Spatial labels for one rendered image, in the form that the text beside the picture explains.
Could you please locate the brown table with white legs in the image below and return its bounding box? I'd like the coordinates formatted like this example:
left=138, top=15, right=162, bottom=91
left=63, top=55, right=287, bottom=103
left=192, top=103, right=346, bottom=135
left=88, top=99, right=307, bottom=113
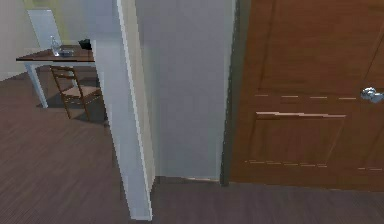
left=15, top=44, right=96, bottom=109

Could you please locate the brown wooden chair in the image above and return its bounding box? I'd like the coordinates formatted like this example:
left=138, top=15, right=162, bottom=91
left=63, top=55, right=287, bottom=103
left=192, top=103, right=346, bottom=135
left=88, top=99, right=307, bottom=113
left=49, top=65, right=104, bottom=122

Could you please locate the pale window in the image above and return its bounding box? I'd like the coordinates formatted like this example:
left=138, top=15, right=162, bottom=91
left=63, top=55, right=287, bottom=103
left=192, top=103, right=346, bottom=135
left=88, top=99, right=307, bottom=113
left=27, top=9, right=63, bottom=50

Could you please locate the silver round door handle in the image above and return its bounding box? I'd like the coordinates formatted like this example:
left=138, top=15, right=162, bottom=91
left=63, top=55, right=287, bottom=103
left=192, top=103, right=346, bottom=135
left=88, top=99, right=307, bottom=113
left=360, top=87, right=384, bottom=104

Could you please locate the black small object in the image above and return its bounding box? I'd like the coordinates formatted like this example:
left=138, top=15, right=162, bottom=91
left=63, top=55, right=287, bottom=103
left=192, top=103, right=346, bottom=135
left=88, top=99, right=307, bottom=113
left=78, top=38, right=93, bottom=51

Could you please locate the clear glass bottle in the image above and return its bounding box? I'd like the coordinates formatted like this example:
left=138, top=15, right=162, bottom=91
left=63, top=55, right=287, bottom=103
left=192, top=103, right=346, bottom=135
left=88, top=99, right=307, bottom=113
left=49, top=35, right=62, bottom=57

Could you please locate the brown wooden room door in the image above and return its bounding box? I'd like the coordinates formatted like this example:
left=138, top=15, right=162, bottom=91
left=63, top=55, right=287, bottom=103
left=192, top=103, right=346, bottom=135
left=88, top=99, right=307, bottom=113
left=229, top=0, right=384, bottom=193

